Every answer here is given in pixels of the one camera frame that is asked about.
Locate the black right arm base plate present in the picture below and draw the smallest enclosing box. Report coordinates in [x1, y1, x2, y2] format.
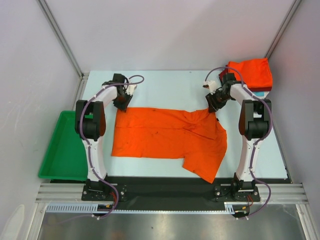
[213, 180, 261, 202]

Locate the right aluminium corner post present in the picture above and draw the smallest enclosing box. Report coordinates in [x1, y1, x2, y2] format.
[264, 0, 304, 60]

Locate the aluminium corner post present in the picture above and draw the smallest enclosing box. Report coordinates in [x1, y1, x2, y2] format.
[264, 0, 304, 60]
[36, 0, 84, 79]

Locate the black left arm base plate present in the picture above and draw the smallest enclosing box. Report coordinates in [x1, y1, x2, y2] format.
[81, 176, 128, 202]

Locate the aluminium front rail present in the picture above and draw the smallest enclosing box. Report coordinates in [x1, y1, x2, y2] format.
[35, 183, 309, 205]

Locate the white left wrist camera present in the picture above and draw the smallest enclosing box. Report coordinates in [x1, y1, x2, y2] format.
[125, 84, 137, 96]

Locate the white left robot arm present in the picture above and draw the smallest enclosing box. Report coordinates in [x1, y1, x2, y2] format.
[74, 73, 136, 182]

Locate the grey slotted cable duct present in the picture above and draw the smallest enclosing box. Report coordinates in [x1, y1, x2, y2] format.
[46, 203, 235, 215]

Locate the left aluminium corner post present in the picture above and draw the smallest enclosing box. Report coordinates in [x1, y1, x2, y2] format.
[36, 0, 84, 79]

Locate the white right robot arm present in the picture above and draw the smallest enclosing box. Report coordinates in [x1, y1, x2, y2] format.
[203, 73, 273, 201]

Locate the folded orange t shirt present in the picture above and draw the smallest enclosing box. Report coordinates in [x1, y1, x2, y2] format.
[227, 58, 273, 91]

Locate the green plastic tray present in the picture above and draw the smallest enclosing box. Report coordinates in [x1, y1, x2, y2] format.
[38, 110, 88, 181]

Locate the black table edge mat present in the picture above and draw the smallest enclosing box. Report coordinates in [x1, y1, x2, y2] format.
[49, 176, 292, 211]

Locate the folded dark red t shirt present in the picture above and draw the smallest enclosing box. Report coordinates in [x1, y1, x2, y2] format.
[218, 65, 273, 92]

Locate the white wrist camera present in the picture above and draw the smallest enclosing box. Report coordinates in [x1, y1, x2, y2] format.
[125, 84, 137, 96]
[202, 80, 219, 95]

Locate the folded light blue t shirt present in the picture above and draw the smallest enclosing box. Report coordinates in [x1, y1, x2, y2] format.
[253, 91, 270, 99]

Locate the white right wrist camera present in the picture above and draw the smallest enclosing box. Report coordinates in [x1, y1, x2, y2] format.
[202, 80, 219, 95]

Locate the orange t shirt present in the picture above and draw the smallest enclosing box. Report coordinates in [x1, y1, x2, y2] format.
[227, 58, 273, 91]
[111, 107, 228, 184]

